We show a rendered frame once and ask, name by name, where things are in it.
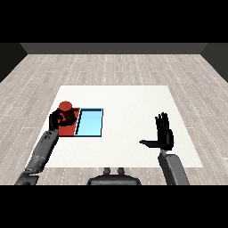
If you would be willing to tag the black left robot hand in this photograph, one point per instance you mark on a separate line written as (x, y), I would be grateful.
(55, 119)

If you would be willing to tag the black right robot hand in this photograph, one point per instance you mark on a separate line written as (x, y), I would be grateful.
(165, 137)

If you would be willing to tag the red can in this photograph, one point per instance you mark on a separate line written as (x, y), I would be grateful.
(66, 109)

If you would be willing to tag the red shallow open box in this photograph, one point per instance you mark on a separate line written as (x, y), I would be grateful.
(68, 130)

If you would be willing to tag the light blue shallow open box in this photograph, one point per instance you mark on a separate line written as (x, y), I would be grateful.
(90, 122)

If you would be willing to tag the dark grey robot body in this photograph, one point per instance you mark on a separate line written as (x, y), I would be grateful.
(114, 178)

